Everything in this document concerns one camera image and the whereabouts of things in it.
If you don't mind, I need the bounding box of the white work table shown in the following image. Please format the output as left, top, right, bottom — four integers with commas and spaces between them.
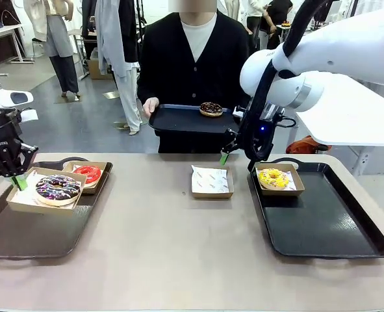
294, 71, 384, 176
0, 24, 29, 66

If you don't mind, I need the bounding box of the orange bag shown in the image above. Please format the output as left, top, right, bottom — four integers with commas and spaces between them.
285, 135, 332, 155

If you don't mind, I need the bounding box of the chocolate donut with sprinkles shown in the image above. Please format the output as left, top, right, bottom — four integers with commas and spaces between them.
199, 101, 224, 118

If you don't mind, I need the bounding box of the grey hanging coat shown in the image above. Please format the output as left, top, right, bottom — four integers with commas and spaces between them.
94, 0, 127, 79

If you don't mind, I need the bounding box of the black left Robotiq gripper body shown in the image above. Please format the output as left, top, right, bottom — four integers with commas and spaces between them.
0, 109, 24, 163

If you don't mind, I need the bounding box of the mannequin in grey skirt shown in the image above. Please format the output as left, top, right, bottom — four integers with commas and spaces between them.
24, 0, 81, 98

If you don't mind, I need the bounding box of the brown cardboard carton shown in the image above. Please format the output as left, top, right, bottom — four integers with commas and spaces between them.
88, 47, 114, 81

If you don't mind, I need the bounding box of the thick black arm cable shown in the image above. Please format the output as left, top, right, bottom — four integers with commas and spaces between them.
238, 0, 329, 170

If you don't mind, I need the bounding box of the background person in black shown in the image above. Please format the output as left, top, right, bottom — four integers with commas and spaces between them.
265, 0, 294, 49

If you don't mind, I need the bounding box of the background person in white top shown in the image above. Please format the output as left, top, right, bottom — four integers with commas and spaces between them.
246, 0, 264, 36

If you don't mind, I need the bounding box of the black plastic serving tray with handles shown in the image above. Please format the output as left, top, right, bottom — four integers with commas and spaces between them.
246, 157, 384, 260
0, 157, 114, 261

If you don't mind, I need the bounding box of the yellow sprinkled donut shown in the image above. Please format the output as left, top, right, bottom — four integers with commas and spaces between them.
258, 168, 290, 190

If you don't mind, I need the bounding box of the black hanging garment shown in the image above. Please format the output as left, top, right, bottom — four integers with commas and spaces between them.
123, 0, 140, 64

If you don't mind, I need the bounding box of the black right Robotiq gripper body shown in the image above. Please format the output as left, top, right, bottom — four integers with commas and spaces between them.
238, 119, 277, 154

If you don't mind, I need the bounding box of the brown cardboard food box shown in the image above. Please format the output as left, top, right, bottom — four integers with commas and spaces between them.
190, 164, 235, 200
62, 161, 109, 195
6, 166, 88, 216
255, 162, 306, 197

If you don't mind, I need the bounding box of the person in black cardigan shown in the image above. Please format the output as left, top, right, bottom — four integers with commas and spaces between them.
136, 0, 254, 154

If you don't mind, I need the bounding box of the person's right forearm black sleeve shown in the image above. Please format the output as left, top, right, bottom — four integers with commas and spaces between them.
136, 70, 162, 105

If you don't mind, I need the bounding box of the person's right hand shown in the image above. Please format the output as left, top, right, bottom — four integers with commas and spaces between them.
142, 97, 160, 118

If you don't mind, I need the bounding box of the chocolate donut with coloured drizzle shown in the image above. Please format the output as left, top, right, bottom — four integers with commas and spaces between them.
34, 174, 82, 207

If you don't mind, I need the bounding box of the red glazed donut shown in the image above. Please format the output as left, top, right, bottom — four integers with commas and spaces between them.
71, 164, 102, 185

